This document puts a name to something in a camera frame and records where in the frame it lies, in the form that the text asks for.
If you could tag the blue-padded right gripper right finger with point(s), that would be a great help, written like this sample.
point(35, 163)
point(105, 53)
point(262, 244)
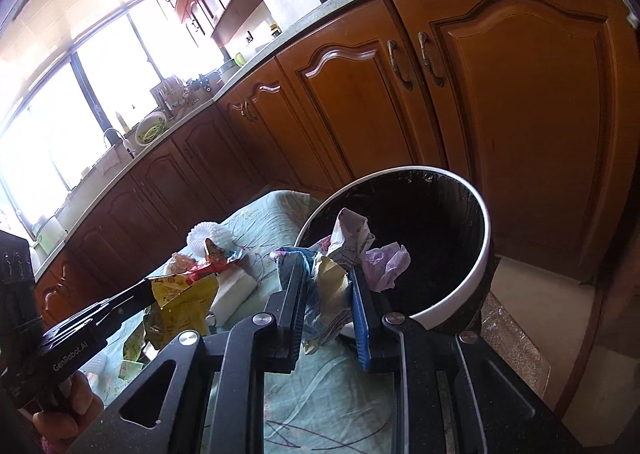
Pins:
point(374, 343)

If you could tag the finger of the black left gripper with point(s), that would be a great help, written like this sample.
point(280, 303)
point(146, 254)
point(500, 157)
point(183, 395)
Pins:
point(130, 301)

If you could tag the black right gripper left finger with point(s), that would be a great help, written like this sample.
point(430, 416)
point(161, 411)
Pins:
point(288, 307)

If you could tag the mixed wrapper trash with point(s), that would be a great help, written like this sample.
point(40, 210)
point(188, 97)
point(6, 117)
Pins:
point(327, 264)

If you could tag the white tissue paper pack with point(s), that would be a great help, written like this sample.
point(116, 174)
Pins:
point(234, 287)

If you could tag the yellow snack wrapper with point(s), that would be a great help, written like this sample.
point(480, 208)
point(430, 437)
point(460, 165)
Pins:
point(179, 304)

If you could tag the red cartoon snack wrapper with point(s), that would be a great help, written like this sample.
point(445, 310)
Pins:
point(216, 261)

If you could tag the white round trash bin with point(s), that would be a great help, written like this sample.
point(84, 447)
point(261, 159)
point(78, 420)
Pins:
point(400, 243)

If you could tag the kitchen window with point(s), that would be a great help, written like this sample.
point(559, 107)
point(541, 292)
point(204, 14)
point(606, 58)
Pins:
point(102, 89)

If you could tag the person's left hand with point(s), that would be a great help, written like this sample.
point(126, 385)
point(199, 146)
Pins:
point(58, 430)

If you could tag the purple crumpled paper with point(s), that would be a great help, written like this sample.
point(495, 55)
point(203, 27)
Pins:
point(382, 266)

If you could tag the light green floral cloth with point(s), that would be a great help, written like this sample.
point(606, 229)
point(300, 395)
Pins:
point(206, 394)

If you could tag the black bin liner bag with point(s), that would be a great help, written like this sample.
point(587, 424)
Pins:
point(425, 233)

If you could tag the chrome sink faucet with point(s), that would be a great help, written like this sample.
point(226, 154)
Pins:
point(120, 138)

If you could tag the white bowl with greens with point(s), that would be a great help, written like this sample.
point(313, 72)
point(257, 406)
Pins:
point(150, 128)

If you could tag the wooden lower cabinets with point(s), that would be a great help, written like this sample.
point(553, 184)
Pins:
point(540, 111)

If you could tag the white speckled countertop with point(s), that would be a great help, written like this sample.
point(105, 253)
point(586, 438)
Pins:
point(310, 23)

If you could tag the bronze cabinet handle right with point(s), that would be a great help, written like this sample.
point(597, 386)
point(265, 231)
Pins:
point(427, 56)

